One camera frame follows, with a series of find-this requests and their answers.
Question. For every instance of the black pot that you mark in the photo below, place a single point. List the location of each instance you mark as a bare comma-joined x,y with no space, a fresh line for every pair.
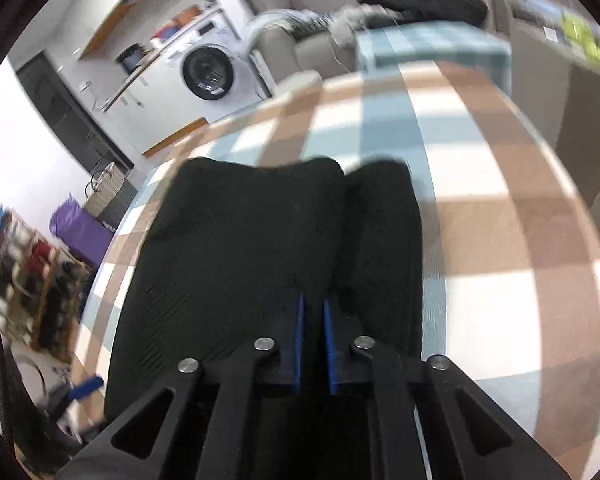
130,59

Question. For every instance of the black white patterned cushion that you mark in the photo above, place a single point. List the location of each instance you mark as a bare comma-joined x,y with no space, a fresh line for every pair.
310,22

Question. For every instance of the checked blue side table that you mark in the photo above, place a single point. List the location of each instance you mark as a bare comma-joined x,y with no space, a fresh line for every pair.
430,42

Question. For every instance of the green toy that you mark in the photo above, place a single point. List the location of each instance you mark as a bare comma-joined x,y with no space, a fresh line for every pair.
580,30

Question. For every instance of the black sweater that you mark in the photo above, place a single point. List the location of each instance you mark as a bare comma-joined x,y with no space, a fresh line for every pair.
230,240

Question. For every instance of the woven laundry basket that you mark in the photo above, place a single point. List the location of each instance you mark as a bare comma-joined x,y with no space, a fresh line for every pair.
105,195

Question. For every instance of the light grey blanket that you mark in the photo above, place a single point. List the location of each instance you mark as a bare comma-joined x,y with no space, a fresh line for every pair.
262,22

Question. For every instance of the white upper cabinet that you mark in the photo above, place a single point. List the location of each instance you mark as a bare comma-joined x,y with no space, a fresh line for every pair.
130,0

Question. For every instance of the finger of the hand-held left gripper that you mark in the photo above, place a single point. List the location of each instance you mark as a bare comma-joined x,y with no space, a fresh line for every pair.
87,387

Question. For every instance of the red box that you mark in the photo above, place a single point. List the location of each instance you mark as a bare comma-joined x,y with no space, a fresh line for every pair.
172,27

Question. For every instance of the grey clothes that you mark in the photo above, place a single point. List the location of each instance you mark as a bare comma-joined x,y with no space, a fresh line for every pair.
350,17

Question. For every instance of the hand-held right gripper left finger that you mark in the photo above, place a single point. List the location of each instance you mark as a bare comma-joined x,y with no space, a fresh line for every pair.
298,340

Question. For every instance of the beige low cabinet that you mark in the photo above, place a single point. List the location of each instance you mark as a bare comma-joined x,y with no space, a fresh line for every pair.
555,85

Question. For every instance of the beige sofa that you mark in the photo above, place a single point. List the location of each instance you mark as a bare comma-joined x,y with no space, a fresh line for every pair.
305,50

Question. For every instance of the purple bag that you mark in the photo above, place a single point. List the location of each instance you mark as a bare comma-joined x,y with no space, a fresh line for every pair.
80,235

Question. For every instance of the white washing machine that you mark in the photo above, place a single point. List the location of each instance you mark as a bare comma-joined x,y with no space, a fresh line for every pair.
210,75

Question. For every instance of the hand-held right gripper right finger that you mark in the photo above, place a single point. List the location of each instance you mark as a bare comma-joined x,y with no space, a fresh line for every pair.
330,345

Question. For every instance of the plaid tablecloth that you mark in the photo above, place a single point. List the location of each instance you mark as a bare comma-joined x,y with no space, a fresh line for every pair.
480,210

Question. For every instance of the wooden shoe rack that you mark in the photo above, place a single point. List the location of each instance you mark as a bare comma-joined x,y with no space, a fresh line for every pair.
45,290

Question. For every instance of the white base cabinet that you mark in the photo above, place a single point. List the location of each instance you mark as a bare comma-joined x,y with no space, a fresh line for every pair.
150,110

